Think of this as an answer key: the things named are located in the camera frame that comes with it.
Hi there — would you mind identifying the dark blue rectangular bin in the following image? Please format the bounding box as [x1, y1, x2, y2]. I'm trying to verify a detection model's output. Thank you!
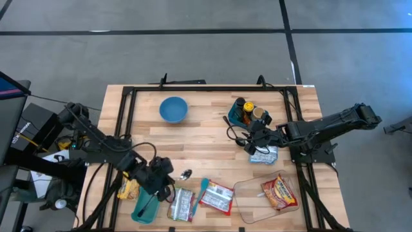
[227, 96, 274, 132]

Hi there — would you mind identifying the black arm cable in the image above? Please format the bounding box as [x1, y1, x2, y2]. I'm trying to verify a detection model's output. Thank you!
[226, 124, 246, 146]
[128, 141, 158, 162]

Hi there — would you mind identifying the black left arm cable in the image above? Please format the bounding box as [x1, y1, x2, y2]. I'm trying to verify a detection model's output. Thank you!
[128, 141, 158, 162]

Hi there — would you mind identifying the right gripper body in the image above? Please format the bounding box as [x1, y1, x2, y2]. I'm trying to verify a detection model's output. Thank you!
[249, 121, 288, 149]

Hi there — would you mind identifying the roast beef ramen packet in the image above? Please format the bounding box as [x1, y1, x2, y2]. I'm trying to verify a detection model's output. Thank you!
[260, 174, 299, 211]

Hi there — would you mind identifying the monitor with blue screen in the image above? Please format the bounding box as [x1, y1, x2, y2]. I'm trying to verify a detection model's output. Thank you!
[0, 70, 32, 167]

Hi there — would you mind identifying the clear plastic container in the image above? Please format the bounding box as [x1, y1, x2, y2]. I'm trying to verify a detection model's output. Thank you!
[232, 169, 301, 225]

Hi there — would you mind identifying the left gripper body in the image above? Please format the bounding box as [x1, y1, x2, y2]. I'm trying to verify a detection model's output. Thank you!
[133, 157, 174, 194]

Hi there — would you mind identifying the yellow cable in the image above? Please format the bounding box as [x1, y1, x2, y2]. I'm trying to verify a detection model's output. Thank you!
[19, 132, 44, 151]

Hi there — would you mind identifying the black aluminium rig frame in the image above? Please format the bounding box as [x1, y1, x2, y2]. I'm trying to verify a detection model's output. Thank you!
[69, 73, 353, 232]

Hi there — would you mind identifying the black equipment with cables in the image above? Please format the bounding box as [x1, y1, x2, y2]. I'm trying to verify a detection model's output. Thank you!
[38, 175, 81, 215]

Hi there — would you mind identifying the dark grey furniture leg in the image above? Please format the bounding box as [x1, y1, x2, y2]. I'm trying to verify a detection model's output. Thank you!
[383, 115, 412, 136]

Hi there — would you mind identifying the teal plastic spoon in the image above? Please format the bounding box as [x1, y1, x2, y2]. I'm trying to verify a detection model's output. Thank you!
[192, 177, 211, 217]

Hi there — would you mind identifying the black desk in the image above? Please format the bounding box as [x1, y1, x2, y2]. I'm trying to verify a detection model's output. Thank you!
[0, 164, 19, 226]

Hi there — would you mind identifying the tan lid glass jar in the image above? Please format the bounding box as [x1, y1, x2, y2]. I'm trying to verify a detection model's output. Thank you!
[251, 106, 267, 122]

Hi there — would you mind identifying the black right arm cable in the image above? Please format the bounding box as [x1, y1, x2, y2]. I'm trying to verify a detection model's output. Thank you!
[226, 124, 246, 146]

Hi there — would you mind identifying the blue ramen packet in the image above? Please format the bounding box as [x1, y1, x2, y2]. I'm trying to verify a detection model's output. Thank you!
[249, 145, 279, 166]

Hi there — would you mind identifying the yellow ramen packet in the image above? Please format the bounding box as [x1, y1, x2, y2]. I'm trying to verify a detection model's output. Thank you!
[117, 172, 142, 200]

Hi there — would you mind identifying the thin black floor cable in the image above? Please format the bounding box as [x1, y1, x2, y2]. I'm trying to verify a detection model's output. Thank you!
[30, 94, 68, 106]

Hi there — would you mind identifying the white paper sheet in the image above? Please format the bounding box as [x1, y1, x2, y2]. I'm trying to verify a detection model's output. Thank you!
[30, 169, 54, 199]

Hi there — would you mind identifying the teal rectangular bin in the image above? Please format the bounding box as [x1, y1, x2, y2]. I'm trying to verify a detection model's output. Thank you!
[131, 185, 163, 225]

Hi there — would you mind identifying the lime chili shrimp ramen packet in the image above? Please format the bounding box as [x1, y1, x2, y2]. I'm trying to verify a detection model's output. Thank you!
[167, 186, 196, 223]

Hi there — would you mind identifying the beef flavor ramen packet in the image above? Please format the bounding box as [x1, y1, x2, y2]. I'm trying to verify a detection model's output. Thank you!
[198, 179, 235, 217]

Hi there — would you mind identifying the black box white lettering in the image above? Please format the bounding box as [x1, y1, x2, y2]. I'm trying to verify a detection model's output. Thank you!
[10, 102, 69, 152]

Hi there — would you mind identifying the blue round bowl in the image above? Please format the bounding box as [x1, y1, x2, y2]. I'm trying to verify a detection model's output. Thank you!
[158, 96, 189, 124]

